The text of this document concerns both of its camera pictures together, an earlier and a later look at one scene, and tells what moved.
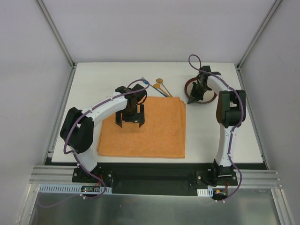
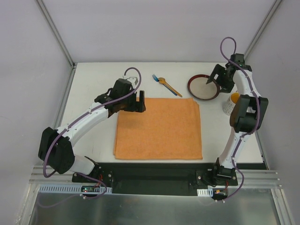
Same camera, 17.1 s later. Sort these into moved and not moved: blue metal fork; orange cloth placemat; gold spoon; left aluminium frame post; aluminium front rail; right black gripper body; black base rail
Moved: orange cloth placemat; right black gripper body; gold spoon; blue metal fork
Not moved: left aluminium frame post; aluminium front rail; black base rail
